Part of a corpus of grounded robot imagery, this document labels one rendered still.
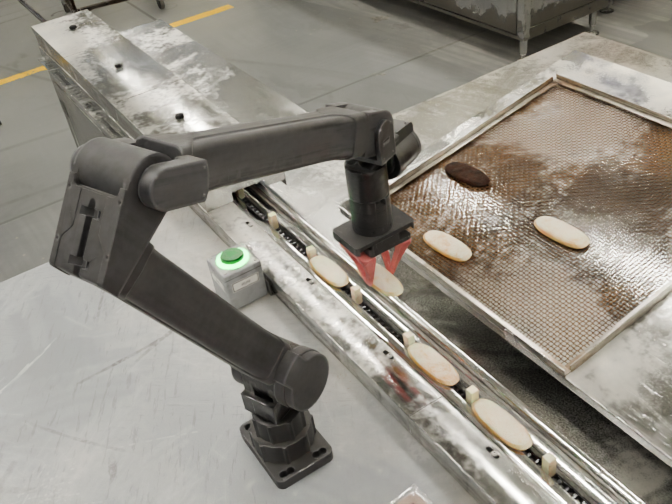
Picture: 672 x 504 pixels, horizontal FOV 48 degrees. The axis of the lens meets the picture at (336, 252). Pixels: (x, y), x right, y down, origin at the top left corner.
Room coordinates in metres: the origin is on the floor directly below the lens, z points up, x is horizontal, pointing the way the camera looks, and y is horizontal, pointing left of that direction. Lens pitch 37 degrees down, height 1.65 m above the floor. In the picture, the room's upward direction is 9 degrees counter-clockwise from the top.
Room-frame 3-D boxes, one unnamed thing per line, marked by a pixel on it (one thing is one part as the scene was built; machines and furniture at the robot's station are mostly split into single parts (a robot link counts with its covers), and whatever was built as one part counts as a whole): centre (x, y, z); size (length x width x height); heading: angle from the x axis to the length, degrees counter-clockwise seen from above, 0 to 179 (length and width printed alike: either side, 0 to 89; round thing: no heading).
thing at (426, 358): (0.76, -0.11, 0.86); 0.10 x 0.04 x 0.01; 27
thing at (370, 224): (0.88, -0.06, 1.04); 0.10 x 0.07 x 0.07; 118
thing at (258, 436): (0.68, 0.11, 0.86); 0.12 x 0.09 x 0.08; 27
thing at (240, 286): (1.03, 0.17, 0.84); 0.08 x 0.08 x 0.11; 27
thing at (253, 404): (0.70, 0.10, 0.94); 0.09 x 0.05 x 0.10; 139
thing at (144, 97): (1.83, 0.44, 0.89); 1.25 x 0.18 x 0.09; 27
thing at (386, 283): (0.88, -0.06, 0.93); 0.10 x 0.04 x 0.01; 28
